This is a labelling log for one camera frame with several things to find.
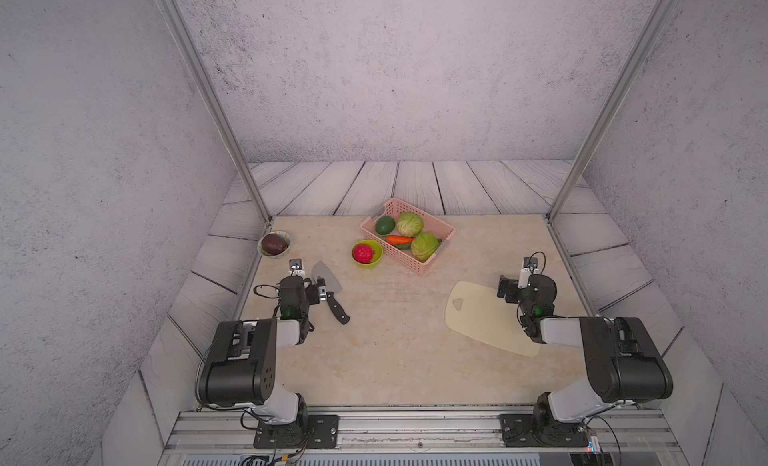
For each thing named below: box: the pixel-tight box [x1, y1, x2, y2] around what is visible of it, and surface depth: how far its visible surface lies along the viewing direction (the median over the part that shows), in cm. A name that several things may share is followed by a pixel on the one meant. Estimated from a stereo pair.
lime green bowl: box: [351, 239, 383, 269], surface depth 106 cm
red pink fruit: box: [353, 243, 376, 264], surface depth 105 cm
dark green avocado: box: [376, 216, 395, 235], surface depth 116 cm
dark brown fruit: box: [261, 233, 288, 255], surface depth 107 cm
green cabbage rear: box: [396, 212, 423, 237], surface depth 112 cm
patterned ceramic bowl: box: [256, 230, 292, 258], surface depth 108 cm
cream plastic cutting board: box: [444, 280, 540, 358], surface depth 98 cm
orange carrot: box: [385, 235, 415, 245], surface depth 113 cm
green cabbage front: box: [411, 232, 439, 263], surface depth 104 cm
